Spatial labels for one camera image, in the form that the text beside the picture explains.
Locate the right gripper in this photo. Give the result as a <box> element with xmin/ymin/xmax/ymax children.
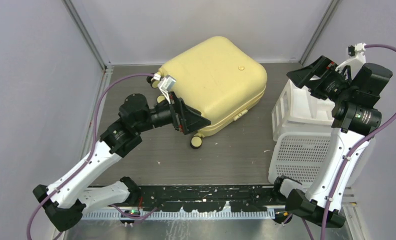
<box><xmin>288</xmin><ymin>54</ymin><xmax>355</xmax><ymax>103</ymax></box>

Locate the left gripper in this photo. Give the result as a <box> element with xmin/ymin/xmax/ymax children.
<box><xmin>134</xmin><ymin>90</ymin><xmax>210</xmax><ymax>133</ymax></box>

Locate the yellow hard-shell suitcase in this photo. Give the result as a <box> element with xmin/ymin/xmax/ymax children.
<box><xmin>147</xmin><ymin>36</ymin><xmax>267</xmax><ymax>149</ymax></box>

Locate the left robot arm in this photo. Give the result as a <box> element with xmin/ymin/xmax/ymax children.
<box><xmin>33</xmin><ymin>92</ymin><xmax>211</xmax><ymax>232</ymax></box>

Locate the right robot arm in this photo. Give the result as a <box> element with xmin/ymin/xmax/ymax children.
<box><xmin>271</xmin><ymin>56</ymin><xmax>392</xmax><ymax>228</ymax></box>

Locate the white divided organizer tray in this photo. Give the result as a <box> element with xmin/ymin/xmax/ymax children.
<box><xmin>271</xmin><ymin>80</ymin><xmax>334</xmax><ymax>141</ymax></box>

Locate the white perforated plastic basket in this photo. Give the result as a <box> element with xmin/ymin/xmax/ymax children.
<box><xmin>268</xmin><ymin>131</ymin><xmax>376</xmax><ymax>189</ymax></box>

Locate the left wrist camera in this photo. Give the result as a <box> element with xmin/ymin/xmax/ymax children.
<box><xmin>151</xmin><ymin>73</ymin><xmax>176</xmax><ymax>104</ymax></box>

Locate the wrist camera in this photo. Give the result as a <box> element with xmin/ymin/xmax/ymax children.
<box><xmin>335</xmin><ymin>42</ymin><xmax>366</xmax><ymax>78</ymax></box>
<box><xmin>151</xmin><ymin>73</ymin><xmax>176</xmax><ymax>104</ymax></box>

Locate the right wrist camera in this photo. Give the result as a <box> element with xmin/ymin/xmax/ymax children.
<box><xmin>335</xmin><ymin>42</ymin><xmax>366</xmax><ymax>78</ymax></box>

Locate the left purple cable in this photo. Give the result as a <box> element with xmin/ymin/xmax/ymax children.
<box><xmin>26</xmin><ymin>73</ymin><xmax>159</xmax><ymax>240</ymax></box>

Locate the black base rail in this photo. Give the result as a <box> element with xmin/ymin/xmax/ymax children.
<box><xmin>107</xmin><ymin>184</ymin><xmax>304</xmax><ymax>214</ymax></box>

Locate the slotted metal cable duct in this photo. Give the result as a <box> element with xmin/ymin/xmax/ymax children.
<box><xmin>82</xmin><ymin>207</ymin><xmax>275</xmax><ymax>221</ymax></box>

